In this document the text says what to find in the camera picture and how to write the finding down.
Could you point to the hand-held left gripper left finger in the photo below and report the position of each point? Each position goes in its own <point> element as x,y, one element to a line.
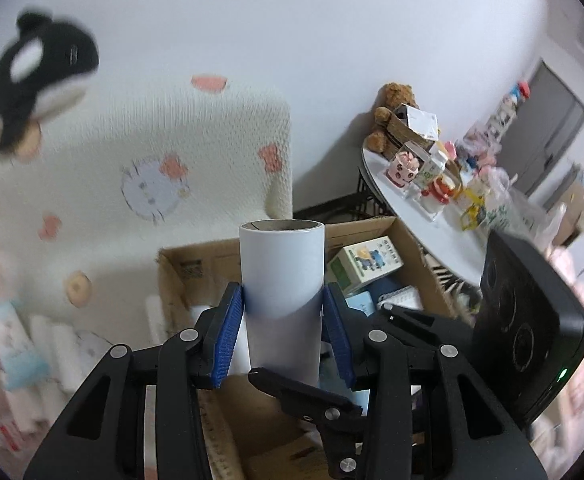
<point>228,340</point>

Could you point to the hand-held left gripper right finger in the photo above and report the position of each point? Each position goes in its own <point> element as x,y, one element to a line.
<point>339,340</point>

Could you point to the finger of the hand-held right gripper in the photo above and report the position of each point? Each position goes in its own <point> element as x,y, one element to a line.
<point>421,322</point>
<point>312,405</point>

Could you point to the brown cardboard box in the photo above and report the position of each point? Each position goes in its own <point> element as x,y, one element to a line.
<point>212,260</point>

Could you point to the pile of white paper rolls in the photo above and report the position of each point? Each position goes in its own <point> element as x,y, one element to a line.
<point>62,350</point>

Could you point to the person's right forearm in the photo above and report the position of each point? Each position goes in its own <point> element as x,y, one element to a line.
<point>579,280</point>

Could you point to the white spiral notepad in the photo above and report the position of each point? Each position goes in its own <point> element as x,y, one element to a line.
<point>404,297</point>

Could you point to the light blue case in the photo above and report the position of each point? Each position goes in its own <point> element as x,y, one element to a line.
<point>361,302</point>

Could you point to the green white small box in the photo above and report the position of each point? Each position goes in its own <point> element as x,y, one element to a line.
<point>366,260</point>

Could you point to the round white side table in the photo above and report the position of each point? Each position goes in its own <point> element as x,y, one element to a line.
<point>436,240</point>

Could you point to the yellow green plastic bag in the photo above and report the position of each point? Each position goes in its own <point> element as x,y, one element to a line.
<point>474,210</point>

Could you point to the red white figurine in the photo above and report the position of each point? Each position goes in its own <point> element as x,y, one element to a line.
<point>436,191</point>

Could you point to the small white green carton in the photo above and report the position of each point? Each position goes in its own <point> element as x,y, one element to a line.
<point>429,172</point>

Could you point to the pink toy in clear box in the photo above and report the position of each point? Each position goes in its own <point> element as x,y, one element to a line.
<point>404,170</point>

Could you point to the small brown box with card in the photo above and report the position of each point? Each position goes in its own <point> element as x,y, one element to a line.
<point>396,127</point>

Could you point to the grey door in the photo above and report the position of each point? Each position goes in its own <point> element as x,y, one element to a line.
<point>546,125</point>

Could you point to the white shelf with figurines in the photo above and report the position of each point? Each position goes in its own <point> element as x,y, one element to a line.
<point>504,115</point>

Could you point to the light blue tissue pack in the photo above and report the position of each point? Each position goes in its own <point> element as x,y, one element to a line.
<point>14,345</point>

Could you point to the cream cat print blanket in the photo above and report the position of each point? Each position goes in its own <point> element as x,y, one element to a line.
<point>172,125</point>

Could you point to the brown teddy bear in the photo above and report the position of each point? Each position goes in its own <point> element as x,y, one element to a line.
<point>396,95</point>

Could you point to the black white orca plush toy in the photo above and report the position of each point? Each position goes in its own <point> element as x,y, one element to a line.
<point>37,75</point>

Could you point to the black metal table frame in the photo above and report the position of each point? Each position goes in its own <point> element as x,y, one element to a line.
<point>371,200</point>

